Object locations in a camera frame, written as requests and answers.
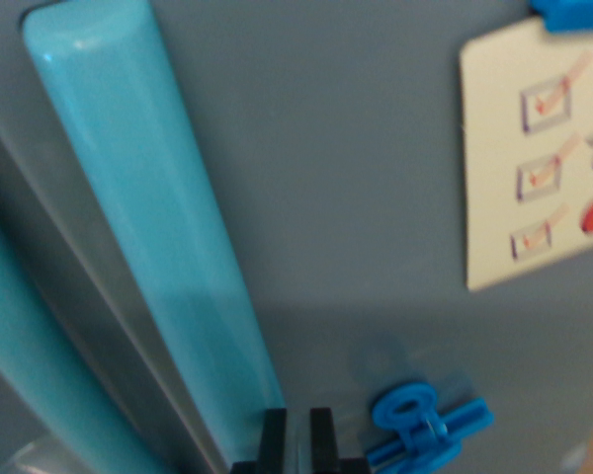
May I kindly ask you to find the teal handle on dispenser door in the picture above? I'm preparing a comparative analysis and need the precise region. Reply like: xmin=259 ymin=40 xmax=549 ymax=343
xmin=0 ymin=195 xmax=179 ymax=474

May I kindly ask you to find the grey door with logo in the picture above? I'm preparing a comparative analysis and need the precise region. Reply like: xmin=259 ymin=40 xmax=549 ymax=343
xmin=0 ymin=0 xmax=593 ymax=474

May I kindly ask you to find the blue clip without note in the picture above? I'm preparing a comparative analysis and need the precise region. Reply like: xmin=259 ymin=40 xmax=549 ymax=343
xmin=365 ymin=382 xmax=495 ymax=470

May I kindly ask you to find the blue clip holding note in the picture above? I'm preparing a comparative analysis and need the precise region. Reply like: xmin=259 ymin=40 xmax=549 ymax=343
xmin=528 ymin=0 xmax=593 ymax=35

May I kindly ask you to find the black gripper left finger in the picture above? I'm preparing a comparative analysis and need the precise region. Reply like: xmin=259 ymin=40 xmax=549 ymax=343
xmin=230 ymin=408 xmax=290 ymax=474

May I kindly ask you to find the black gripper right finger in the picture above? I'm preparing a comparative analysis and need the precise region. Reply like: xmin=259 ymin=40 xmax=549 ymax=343
xmin=308 ymin=407 xmax=370 ymax=474

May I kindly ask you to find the cream checklist note card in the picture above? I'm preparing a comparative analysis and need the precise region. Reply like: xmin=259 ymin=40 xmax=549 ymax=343
xmin=458 ymin=17 xmax=593 ymax=292

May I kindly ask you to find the grey door with dispenser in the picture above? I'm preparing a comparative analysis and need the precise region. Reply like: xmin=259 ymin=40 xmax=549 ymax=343
xmin=0 ymin=113 xmax=209 ymax=474

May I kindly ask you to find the teal handle on logo door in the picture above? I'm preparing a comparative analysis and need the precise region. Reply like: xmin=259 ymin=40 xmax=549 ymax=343
xmin=22 ymin=0 xmax=284 ymax=460

